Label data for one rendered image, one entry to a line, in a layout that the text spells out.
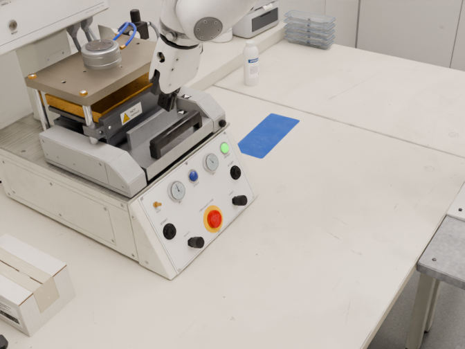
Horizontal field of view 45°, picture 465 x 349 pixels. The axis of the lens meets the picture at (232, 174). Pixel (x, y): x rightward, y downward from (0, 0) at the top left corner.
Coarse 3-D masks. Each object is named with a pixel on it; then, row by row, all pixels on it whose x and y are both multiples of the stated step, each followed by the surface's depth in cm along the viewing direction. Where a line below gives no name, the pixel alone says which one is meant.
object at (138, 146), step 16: (160, 112) 120; (176, 112) 125; (144, 128) 117; (160, 128) 121; (192, 128) 122; (208, 128) 124; (128, 144) 116; (144, 144) 118; (176, 144) 117; (192, 144) 121; (144, 160) 113; (160, 160) 113
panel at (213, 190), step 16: (208, 144) 125; (192, 160) 121; (224, 160) 129; (176, 176) 118; (208, 176) 125; (224, 176) 128; (160, 192) 114; (192, 192) 121; (208, 192) 124; (224, 192) 128; (240, 192) 132; (144, 208) 111; (160, 208) 114; (176, 208) 117; (192, 208) 120; (208, 208) 124; (224, 208) 128; (240, 208) 131; (160, 224) 114; (176, 224) 117; (192, 224) 120; (224, 224) 127; (160, 240) 113; (176, 240) 117; (208, 240) 123; (176, 256) 116; (192, 256) 119; (176, 272) 116
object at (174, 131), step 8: (192, 112) 119; (184, 120) 117; (192, 120) 118; (200, 120) 121; (168, 128) 114; (176, 128) 115; (184, 128) 117; (160, 136) 112; (168, 136) 113; (176, 136) 115; (152, 144) 111; (160, 144) 112; (152, 152) 112; (160, 152) 112
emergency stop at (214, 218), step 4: (212, 212) 124; (216, 212) 124; (208, 216) 123; (212, 216) 123; (216, 216) 124; (220, 216) 125; (208, 220) 123; (212, 220) 123; (216, 220) 124; (220, 220) 125; (208, 224) 123; (212, 224) 123; (216, 224) 124; (220, 224) 125
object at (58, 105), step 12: (132, 84) 121; (144, 84) 120; (48, 96) 119; (108, 96) 117; (120, 96) 116; (132, 96) 117; (48, 108) 121; (60, 108) 118; (72, 108) 116; (96, 108) 113; (108, 108) 112; (84, 120) 115; (96, 120) 113
